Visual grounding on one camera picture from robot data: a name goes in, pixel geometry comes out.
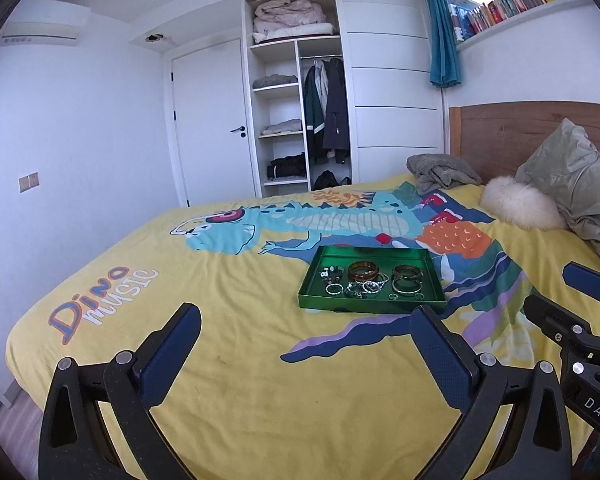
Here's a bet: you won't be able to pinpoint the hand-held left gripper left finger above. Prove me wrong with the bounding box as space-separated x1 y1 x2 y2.
39 302 202 480

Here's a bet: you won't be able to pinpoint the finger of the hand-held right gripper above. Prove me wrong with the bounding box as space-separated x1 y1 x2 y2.
562 261 600 306
522 294 600 357

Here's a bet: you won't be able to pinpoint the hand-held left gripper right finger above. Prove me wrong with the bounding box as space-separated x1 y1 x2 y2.
411 304 588 480

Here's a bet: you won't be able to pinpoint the rhinestone chain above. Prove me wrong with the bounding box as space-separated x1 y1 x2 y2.
352 282 387 300

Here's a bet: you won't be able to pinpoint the amber translucent bangle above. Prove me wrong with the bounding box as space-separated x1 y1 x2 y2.
348 260 381 283

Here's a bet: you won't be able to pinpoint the green metal tray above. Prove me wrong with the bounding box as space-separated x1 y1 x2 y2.
298 245 447 315

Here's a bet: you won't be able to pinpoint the yellow dinosaur print bedspread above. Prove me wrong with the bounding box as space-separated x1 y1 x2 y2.
7 174 600 480

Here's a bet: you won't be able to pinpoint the white fluffy fur trim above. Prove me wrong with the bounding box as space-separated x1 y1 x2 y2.
480 176 567 231

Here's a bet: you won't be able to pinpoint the grey-green down jacket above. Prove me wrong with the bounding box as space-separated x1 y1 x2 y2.
515 119 600 266

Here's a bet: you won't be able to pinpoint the wooden headboard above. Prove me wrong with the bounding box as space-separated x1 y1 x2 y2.
449 101 600 186

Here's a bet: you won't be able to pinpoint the grey folded towel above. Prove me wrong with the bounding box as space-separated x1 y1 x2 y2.
406 154 482 196

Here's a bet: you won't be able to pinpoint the black bag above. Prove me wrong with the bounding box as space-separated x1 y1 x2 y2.
313 170 352 190

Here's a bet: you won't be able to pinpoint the black folded clothes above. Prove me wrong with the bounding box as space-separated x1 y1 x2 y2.
269 152 307 180

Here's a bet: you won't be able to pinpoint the white door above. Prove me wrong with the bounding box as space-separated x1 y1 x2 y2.
171 39 253 207

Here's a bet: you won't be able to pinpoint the light folded clothes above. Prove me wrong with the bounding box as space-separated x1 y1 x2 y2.
260 119 303 135

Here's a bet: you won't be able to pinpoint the hanging black coat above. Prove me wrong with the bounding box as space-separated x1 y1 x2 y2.
322 57 351 163

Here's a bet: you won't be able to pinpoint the white wardrobe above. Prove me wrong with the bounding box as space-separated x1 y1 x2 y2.
242 0 446 200

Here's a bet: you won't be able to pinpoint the hanging green jacket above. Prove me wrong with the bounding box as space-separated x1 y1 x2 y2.
302 62 326 151

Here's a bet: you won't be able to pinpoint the row of books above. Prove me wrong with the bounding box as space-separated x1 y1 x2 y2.
447 0 586 41

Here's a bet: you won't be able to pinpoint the grey folded clothes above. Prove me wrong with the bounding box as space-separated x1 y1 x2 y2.
252 74 298 89

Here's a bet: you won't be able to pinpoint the teal curtain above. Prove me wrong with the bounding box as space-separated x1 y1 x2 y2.
425 0 463 88

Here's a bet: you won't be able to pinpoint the hanging white garment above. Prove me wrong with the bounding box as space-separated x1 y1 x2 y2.
314 60 331 111

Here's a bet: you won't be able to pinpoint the white pillow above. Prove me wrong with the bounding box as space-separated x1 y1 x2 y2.
251 22 335 44

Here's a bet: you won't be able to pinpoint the white air conditioner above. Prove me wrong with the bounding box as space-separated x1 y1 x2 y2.
0 0 88 43

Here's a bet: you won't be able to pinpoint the pink folded quilt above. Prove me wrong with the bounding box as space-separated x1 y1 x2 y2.
253 0 325 35

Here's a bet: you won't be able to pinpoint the white wall shelf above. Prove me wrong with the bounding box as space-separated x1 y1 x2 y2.
455 0 598 53

